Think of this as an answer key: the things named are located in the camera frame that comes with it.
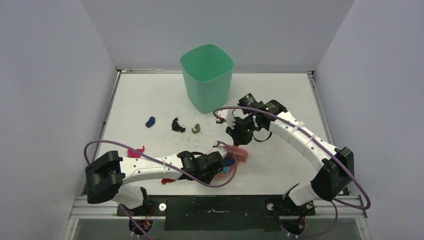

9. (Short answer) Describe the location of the pink hand brush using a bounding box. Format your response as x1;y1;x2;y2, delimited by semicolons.
226;145;249;163

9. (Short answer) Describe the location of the magenta paper scrap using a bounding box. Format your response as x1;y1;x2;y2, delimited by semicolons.
127;145;145;159

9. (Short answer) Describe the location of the green paper scrap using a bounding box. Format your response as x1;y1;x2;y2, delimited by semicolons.
191;123;201;134

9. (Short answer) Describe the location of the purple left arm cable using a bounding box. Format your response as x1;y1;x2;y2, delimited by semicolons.
83;139;238;240

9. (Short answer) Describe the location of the small blue paper scrap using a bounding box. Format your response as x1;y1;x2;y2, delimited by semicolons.
145;116;156;128

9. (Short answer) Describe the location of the long blue paper scrap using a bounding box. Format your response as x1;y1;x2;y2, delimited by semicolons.
224;158;236;167

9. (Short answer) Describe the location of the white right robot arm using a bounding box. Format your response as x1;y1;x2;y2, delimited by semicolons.
216;93;354;215

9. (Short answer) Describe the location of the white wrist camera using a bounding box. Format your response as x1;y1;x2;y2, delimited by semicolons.
209;140;228;159
213;109;236;129

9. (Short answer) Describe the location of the red paper scrap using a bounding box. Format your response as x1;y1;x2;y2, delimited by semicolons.
161;178;176;185

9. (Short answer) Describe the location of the aluminium frame rail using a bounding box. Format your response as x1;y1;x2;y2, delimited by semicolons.
69;196;368;219

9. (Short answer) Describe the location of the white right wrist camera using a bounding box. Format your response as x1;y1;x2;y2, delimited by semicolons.
213;109;236;129

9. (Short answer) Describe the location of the pink plastic dustpan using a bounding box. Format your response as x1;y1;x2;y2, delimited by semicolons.
207;145;249;178

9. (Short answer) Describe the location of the dark navy paper scrap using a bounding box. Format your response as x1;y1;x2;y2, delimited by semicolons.
171;117;186;133

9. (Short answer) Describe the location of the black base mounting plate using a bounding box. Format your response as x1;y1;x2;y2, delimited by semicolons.
116;195;302;232

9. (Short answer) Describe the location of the light blue paper scrap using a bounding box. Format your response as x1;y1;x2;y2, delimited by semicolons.
220;166;231;175

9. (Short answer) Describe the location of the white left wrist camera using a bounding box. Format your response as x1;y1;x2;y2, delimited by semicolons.
209;140;228;159

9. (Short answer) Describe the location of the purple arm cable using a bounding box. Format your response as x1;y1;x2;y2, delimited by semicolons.
212;105;372;239
83;139;238;240

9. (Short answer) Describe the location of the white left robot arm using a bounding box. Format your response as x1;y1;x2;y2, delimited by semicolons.
85;147;228;216

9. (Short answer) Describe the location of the green plastic bin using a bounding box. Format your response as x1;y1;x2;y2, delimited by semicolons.
179;44;235;114

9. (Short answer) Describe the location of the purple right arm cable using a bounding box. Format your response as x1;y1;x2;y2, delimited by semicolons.
212;105;372;239

